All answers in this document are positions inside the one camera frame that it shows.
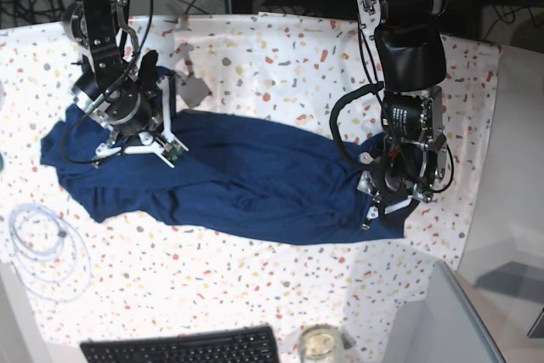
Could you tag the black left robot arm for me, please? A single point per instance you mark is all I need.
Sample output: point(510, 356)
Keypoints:
point(404, 61)

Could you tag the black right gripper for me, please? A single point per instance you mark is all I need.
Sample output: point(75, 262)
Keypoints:
point(134, 107)

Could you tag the terrazzo patterned table cloth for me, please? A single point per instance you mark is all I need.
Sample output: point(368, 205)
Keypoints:
point(134, 277)

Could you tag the clear glass jar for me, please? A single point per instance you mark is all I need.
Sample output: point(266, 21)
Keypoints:
point(321, 344)

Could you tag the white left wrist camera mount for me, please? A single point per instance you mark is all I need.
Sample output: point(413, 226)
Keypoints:
point(389, 214)

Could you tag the black computer keyboard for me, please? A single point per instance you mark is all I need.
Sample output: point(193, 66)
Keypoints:
point(254, 344)

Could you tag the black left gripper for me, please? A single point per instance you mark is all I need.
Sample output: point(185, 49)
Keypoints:
point(391, 188)

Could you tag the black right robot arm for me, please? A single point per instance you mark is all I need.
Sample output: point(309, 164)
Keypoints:
point(117, 86)

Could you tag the dark blue t-shirt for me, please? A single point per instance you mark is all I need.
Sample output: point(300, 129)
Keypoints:
point(242, 176)

